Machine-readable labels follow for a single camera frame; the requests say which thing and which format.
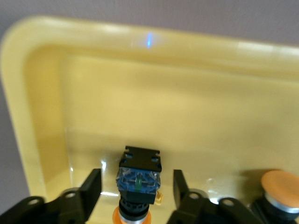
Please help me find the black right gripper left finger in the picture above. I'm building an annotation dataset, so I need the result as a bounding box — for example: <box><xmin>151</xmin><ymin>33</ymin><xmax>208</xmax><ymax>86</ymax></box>
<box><xmin>0</xmin><ymin>168</ymin><xmax>102</xmax><ymax>224</ymax></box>

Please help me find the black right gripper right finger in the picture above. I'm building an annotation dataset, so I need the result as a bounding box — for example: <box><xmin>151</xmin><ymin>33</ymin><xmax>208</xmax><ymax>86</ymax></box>
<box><xmin>167</xmin><ymin>169</ymin><xmax>264</xmax><ymax>224</ymax></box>

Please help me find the yellow push button switch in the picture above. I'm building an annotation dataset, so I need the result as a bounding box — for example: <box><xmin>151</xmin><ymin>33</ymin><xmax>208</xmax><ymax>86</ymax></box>
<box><xmin>253</xmin><ymin>169</ymin><xmax>299</xmax><ymax>224</ymax></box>
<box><xmin>112</xmin><ymin>146</ymin><xmax>164</xmax><ymax>224</ymax></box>

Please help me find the yellow plastic tray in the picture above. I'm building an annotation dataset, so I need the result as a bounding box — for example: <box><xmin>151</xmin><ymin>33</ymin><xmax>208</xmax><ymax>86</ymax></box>
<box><xmin>0</xmin><ymin>15</ymin><xmax>299</xmax><ymax>224</ymax></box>

